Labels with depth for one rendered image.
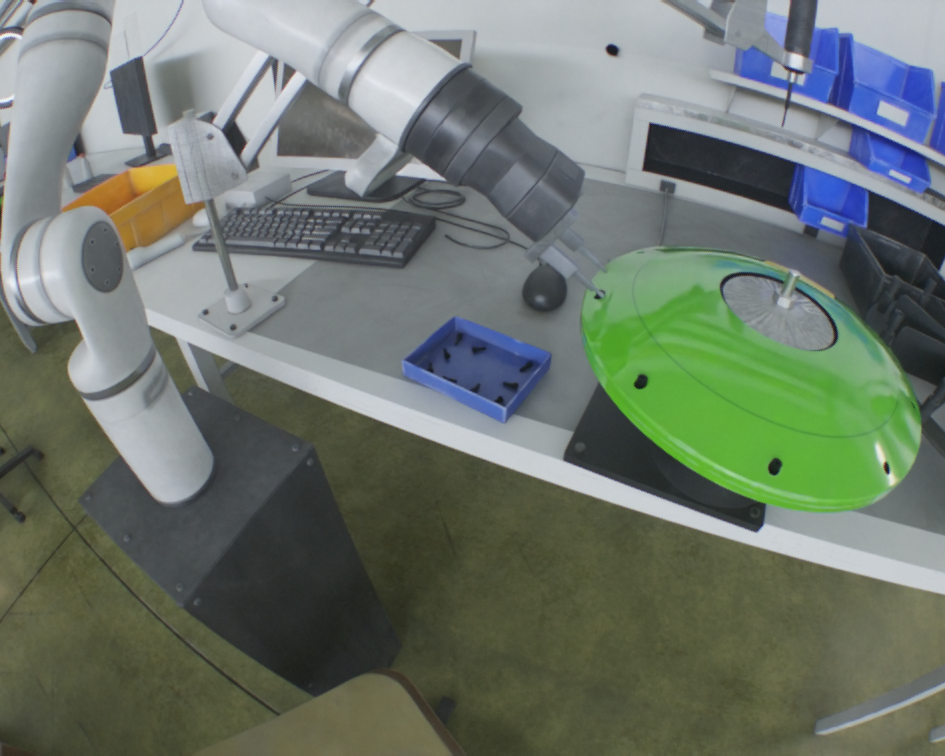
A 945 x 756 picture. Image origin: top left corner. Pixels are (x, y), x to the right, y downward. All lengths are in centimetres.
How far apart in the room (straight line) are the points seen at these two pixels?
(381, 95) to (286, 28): 9
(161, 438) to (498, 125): 41
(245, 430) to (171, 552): 18
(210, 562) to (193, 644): 100
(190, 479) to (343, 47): 44
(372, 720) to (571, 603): 83
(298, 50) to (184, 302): 52
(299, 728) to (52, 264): 58
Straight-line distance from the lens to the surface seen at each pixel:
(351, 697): 67
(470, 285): 66
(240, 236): 90
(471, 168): 31
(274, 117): 56
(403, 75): 32
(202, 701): 146
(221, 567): 53
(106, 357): 43
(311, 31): 35
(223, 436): 62
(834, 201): 131
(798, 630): 161
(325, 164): 108
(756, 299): 39
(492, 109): 31
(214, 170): 59
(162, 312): 79
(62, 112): 48
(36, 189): 48
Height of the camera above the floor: 126
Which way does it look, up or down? 43 degrees down
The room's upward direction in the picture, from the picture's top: straight up
